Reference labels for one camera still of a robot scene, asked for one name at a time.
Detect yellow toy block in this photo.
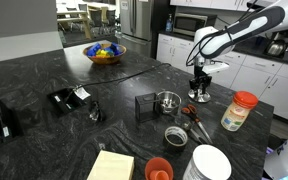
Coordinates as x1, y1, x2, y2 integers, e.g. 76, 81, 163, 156
96, 48, 109, 57

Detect blue soap bottle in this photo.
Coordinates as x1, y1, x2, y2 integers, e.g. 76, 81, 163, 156
165, 13, 174, 33

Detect stainless steel refrigerator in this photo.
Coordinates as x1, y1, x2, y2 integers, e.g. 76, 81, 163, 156
118, 0, 165, 58

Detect dark office chair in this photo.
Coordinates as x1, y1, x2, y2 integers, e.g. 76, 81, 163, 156
87, 8, 106, 36

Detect silver pot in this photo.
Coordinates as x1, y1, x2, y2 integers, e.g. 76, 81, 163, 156
155, 90, 182, 115

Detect black square box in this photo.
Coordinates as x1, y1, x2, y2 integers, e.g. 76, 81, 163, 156
134, 92, 161, 123

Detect white paper tag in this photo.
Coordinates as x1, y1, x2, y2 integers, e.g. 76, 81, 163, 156
74, 86, 92, 101

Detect large black recessed box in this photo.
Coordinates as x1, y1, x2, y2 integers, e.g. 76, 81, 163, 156
0, 90, 43, 153

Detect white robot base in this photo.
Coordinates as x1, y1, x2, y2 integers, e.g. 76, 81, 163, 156
263, 122, 288, 180

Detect black microwave oven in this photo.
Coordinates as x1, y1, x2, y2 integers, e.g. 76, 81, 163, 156
172, 12, 218, 37

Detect silver measuring spoon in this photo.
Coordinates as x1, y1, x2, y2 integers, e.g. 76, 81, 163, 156
180, 120, 205, 144

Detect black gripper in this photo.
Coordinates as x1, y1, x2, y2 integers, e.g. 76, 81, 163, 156
188, 64, 214, 96

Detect silver kettle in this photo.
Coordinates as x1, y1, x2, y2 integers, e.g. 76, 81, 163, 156
265, 39, 288, 58

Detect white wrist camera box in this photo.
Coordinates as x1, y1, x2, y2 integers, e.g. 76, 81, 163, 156
203, 61, 231, 75

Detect small white label tag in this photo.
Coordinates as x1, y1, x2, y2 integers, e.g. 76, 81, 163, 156
2, 125, 11, 138

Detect mayonnaise jar with orange lid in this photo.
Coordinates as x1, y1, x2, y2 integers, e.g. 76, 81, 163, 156
220, 90, 259, 132

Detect round silver pot lid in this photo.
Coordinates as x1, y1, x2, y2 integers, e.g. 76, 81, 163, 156
187, 89, 212, 104

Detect blue toy block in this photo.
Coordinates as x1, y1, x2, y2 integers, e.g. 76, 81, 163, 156
86, 42, 102, 57
107, 42, 123, 57

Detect wooden dining table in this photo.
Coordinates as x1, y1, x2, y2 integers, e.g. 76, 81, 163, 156
56, 10, 93, 40

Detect white lidded plastic container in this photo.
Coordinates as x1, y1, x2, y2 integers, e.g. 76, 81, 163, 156
182, 144, 233, 180

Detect black power cable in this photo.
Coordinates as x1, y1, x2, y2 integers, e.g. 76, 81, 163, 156
73, 62, 172, 90

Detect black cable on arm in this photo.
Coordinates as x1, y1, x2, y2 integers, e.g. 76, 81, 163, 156
185, 0, 268, 68

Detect orange plastic cup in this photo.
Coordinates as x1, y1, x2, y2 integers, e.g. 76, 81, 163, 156
144, 156, 175, 180

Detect black recessed outlet box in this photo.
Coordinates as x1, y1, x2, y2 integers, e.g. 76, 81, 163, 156
46, 86, 88, 117

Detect light wooden block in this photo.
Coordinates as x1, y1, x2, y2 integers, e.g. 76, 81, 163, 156
86, 149, 135, 180

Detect white kitchen cabinets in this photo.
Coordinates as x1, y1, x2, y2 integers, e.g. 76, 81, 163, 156
155, 33, 288, 125

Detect orange handled scissors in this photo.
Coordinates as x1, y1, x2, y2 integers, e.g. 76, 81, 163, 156
181, 104, 214, 145

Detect wooden bowl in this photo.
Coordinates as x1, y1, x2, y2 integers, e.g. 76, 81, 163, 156
82, 43, 128, 66

